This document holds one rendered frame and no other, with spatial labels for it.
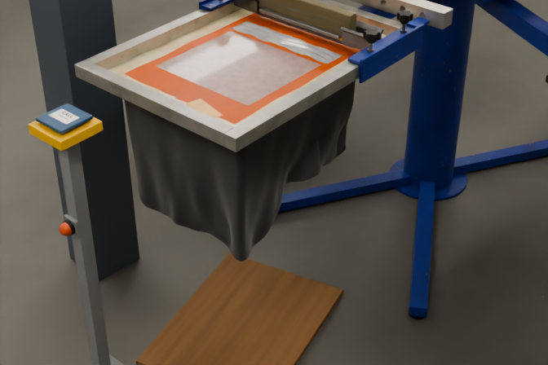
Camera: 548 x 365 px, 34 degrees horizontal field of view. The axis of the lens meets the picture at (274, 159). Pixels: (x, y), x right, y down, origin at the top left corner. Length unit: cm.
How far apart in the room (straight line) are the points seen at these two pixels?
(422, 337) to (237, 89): 112
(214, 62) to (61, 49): 52
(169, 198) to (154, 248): 81
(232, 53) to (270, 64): 13
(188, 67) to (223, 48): 15
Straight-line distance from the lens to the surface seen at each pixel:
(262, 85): 236
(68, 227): 238
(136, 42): 253
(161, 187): 255
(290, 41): 257
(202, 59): 250
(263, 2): 270
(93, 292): 255
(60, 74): 282
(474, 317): 310
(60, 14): 269
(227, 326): 298
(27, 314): 316
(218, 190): 237
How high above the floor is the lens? 207
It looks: 33 degrees down
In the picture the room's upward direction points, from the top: straight up
